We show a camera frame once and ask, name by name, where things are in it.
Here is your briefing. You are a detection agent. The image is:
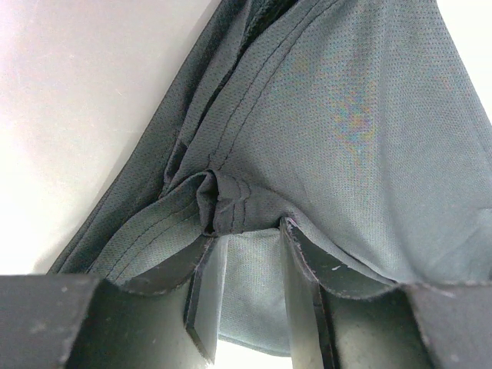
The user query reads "black t shirt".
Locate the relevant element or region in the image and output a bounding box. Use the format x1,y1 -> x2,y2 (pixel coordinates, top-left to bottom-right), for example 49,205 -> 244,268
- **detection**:
52,1 -> 491,356

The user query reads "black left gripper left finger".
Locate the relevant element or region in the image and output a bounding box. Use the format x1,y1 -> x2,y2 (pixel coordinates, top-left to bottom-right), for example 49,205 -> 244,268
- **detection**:
1,236 -> 218,368

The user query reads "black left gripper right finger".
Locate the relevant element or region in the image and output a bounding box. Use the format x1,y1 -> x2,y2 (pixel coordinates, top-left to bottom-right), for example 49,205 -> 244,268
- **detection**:
280,219 -> 491,368

